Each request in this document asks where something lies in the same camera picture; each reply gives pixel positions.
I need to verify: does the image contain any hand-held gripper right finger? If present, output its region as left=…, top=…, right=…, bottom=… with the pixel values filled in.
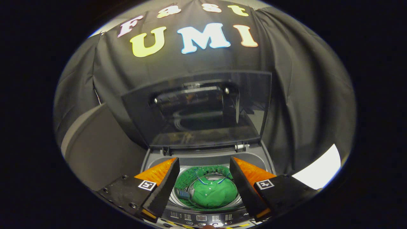
left=229, top=156, right=320, bottom=223

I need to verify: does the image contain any dark washing machine lid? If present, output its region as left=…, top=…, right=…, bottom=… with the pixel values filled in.
left=121, top=71, right=273, bottom=150

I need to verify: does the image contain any green polo shirt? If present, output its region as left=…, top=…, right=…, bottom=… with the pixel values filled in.
left=191, top=177, right=238, bottom=209

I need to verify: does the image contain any white flat panel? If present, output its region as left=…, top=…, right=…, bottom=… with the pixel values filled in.
left=291, top=144, right=341, bottom=190

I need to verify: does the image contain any black backdrop cloth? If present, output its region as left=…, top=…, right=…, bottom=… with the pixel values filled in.
left=52, top=0, right=356, bottom=175

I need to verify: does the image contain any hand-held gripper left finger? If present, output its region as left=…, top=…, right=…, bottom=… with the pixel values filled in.
left=97, top=157, right=180, bottom=223

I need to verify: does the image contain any dark cabinet with beige door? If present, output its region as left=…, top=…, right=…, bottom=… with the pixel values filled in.
left=60, top=102, right=148, bottom=191

